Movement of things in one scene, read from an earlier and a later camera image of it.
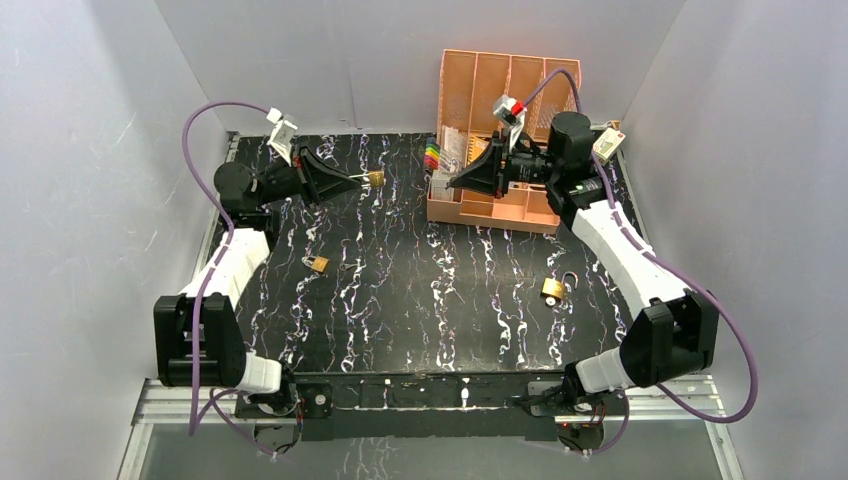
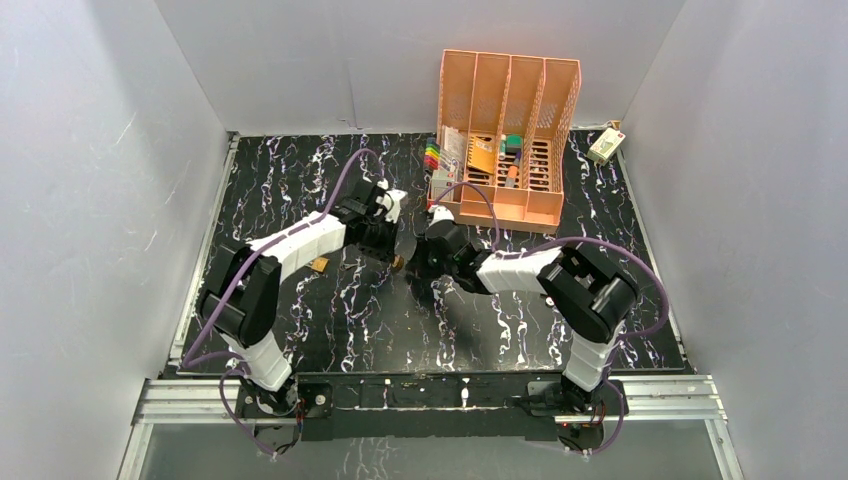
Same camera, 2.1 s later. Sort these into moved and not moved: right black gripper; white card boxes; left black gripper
Moved: left black gripper; right black gripper
Not moved: white card boxes
